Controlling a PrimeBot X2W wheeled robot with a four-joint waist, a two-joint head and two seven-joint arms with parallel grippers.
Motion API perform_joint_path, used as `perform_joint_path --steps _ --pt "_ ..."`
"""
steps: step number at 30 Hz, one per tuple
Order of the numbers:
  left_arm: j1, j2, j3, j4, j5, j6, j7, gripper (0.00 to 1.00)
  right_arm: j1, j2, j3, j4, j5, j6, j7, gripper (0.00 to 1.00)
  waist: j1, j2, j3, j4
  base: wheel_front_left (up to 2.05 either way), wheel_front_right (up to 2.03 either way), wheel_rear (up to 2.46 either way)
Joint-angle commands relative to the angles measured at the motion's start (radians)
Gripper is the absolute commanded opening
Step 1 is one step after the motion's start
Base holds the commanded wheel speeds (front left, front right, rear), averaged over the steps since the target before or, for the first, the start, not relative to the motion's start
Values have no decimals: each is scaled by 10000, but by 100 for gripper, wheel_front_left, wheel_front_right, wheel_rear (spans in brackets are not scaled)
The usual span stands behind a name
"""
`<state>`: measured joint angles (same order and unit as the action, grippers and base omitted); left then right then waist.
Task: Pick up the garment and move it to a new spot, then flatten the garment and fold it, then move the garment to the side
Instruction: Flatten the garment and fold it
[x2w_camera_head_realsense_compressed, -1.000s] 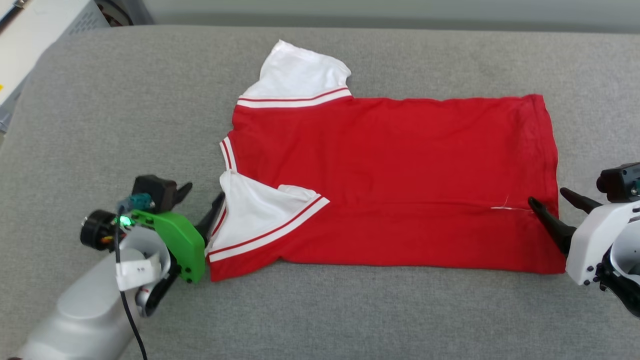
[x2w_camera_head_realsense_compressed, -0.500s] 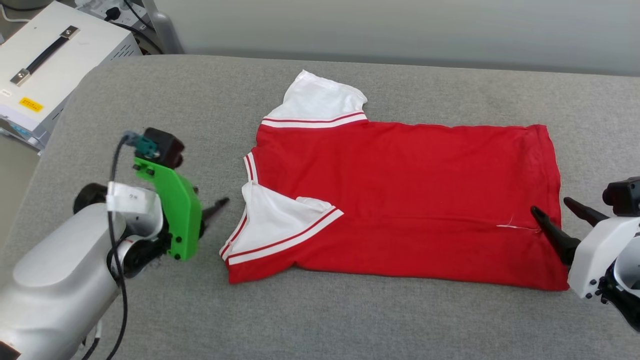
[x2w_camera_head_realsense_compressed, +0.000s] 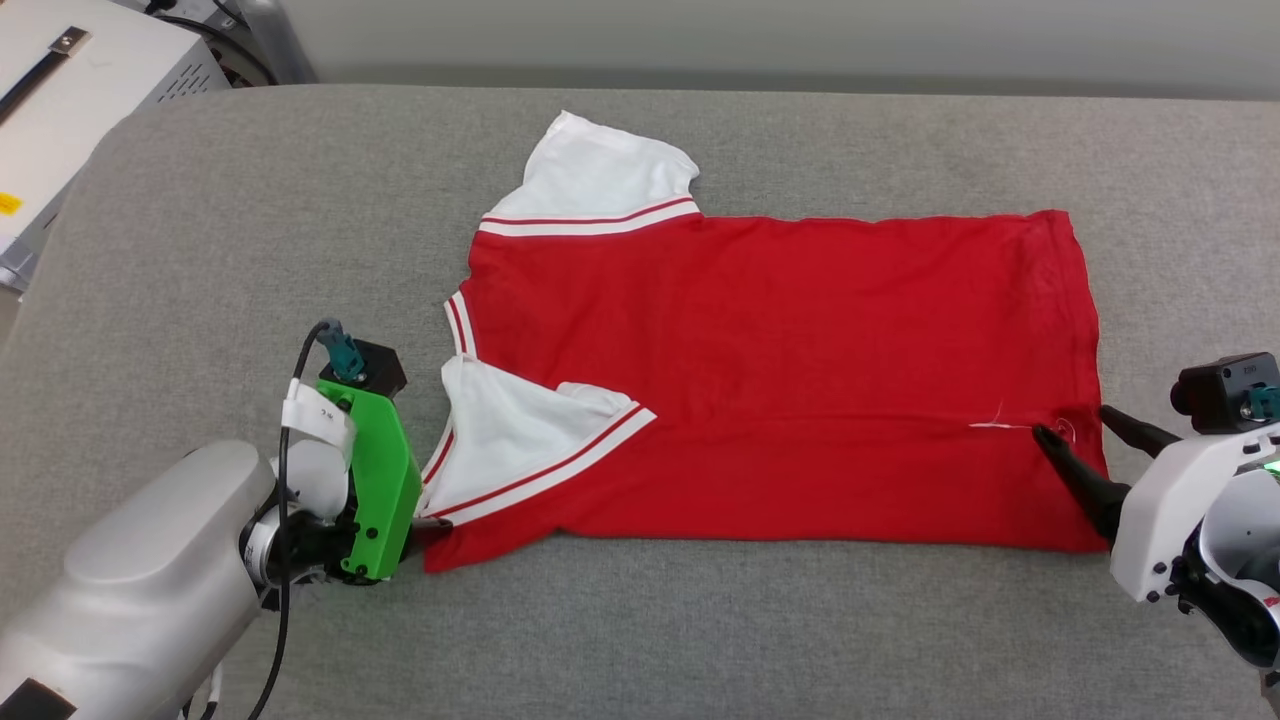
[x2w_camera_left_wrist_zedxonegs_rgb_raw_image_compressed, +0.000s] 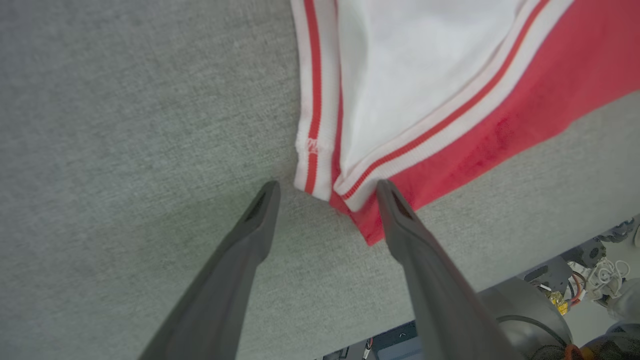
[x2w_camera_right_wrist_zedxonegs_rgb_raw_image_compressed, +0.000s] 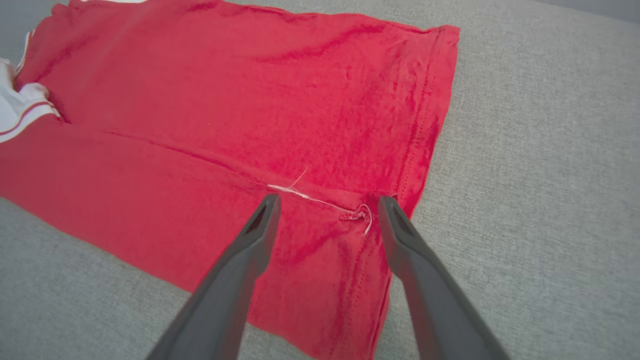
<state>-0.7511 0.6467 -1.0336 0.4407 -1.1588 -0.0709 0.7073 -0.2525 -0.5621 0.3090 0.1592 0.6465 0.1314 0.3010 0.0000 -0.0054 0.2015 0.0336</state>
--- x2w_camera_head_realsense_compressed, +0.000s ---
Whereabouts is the black box handle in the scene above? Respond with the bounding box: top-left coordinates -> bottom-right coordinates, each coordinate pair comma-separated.
0,27 -> 93,123

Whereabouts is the black power cable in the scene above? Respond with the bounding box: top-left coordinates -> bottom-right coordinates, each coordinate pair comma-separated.
145,0 -> 281,87

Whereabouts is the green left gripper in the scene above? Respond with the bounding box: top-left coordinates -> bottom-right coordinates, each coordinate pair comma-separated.
316,378 -> 454,586

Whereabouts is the red and white shirt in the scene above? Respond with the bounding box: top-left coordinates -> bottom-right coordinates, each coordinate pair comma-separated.
417,110 -> 1114,574

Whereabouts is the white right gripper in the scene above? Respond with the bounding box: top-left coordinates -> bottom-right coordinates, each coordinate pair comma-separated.
1032,405 -> 1280,604

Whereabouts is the white equipment box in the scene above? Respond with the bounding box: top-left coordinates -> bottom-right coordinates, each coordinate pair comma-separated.
0,0 -> 233,293

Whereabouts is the grey metal frame post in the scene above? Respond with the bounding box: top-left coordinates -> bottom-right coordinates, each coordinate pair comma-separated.
235,0 -> 319,87

